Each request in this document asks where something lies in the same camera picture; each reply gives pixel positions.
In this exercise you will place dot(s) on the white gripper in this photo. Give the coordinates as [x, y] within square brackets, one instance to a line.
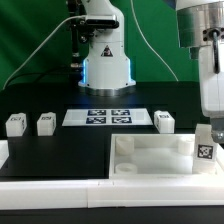
[212, 90]

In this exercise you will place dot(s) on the white square tabletop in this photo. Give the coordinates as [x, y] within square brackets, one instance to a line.
[142, 156]

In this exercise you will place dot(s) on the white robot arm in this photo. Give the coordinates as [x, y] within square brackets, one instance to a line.
[97, 32]

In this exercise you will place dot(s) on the white front fence bar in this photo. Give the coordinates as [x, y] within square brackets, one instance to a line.
[188, 191]

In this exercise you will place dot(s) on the white fence bar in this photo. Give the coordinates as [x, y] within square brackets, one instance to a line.
[4, 152]
[188, 191]

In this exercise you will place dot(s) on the white marker sheet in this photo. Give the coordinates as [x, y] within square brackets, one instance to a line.
[106, 117]

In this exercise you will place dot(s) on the white left fence bar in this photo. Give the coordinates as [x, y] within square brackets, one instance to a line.
[4, 152]

